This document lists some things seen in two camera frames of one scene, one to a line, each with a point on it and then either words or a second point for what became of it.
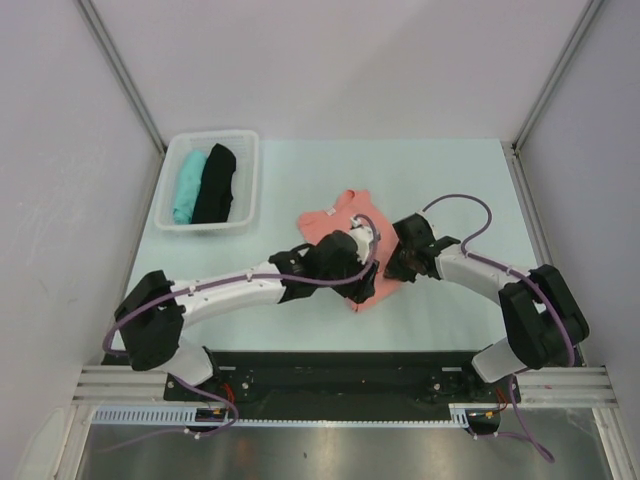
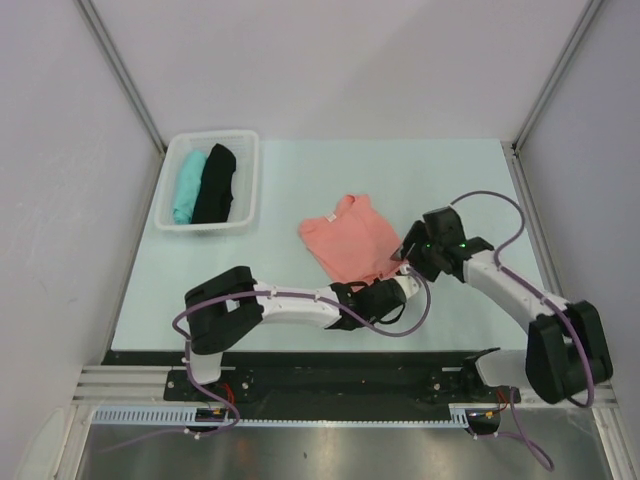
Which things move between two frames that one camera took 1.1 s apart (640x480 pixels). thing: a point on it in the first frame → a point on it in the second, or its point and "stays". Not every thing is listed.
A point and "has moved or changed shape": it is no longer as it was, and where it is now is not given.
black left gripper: x=357 y=292 → x=374 y=282
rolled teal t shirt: x=188 y=186 stays
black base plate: x=343 y=384 stays
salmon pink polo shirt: x=314 y=226 has moved or changed shape
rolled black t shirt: x=216 y=194 stays
